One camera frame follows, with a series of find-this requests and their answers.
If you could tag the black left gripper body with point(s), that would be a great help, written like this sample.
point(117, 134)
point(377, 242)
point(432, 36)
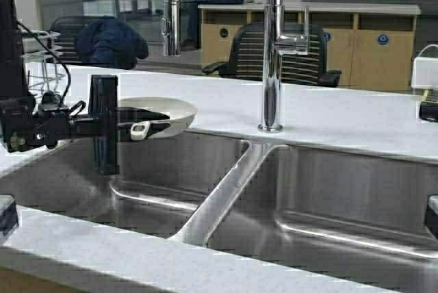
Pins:
point(100, 123)

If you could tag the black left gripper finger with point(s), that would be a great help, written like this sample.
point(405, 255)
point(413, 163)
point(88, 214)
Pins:
point(133, 113)
point(133, 132)

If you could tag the white frying pan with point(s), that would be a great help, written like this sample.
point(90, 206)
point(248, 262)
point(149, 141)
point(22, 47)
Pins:
point(181, 113)

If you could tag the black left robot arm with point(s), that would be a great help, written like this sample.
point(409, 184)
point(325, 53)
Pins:
point(27, 124)

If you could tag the robot base corner left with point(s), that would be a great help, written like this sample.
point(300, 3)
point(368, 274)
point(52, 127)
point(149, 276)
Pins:
point(9, 217)

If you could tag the robot base corner right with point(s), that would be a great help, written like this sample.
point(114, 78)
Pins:
point(431, 219)

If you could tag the dark blue jacket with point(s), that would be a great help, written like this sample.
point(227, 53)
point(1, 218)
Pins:
point(110, 43)

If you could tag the black office chair left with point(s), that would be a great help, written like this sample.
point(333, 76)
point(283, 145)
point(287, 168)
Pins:
point(68, 27)

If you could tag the chrome kitchen faucet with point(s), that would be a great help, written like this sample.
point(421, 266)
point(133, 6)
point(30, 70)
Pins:
point(276, 43)

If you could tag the stainless double sink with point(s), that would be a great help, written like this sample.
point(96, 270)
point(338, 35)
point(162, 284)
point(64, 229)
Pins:
point(209, 213)

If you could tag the wooden recycling counter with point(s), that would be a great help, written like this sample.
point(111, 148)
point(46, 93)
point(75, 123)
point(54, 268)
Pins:
point(371, 43)

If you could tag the black and yellow object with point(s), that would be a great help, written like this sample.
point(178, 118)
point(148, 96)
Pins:
point(428, 106)

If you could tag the white box appliance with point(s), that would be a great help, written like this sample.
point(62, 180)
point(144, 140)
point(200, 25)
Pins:
point(424, 73)

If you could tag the white wire dish rack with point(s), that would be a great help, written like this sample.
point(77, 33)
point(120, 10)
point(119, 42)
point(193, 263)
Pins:
point(43, 71)

